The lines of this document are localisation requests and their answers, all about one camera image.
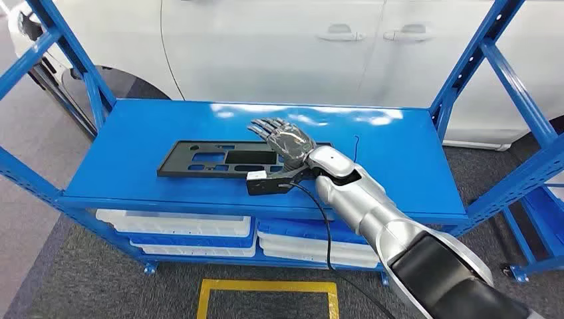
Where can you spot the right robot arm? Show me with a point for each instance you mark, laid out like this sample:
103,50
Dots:
365,207

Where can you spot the black plastic panel part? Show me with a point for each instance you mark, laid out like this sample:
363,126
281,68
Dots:
176,165

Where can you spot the white plastic tray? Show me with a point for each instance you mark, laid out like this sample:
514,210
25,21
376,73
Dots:
176,224
194,252
308,262
308,248

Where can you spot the blue metal shelf rack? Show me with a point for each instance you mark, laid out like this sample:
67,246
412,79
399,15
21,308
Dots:
546,215
176,123

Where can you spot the yellow floor tape square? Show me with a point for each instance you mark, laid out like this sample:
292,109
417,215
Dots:
264,286

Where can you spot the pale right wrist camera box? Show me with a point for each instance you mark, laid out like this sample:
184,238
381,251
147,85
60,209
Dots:
264,185

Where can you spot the black car wheel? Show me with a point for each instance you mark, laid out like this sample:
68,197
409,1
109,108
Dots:
128,86

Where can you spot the white car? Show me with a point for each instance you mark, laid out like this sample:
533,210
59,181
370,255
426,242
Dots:
264,53

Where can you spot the grey metal pole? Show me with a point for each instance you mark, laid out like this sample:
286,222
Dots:
62,101

